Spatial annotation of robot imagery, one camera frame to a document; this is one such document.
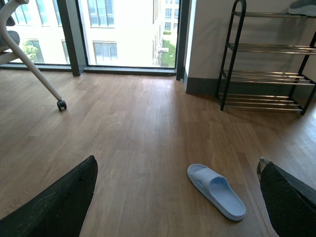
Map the black metal shoe rack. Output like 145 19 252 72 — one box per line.
216 0 316 115

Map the grey knit sneaker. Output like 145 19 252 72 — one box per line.
288 0 316 17

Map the white slide sandal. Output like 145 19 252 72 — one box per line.
187 164 246 221

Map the white office chair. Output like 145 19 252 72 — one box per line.
0 0 68 112

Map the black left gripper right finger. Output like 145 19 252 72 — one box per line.
257 157 316 237

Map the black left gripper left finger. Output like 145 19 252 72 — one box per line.
0 156 98 237

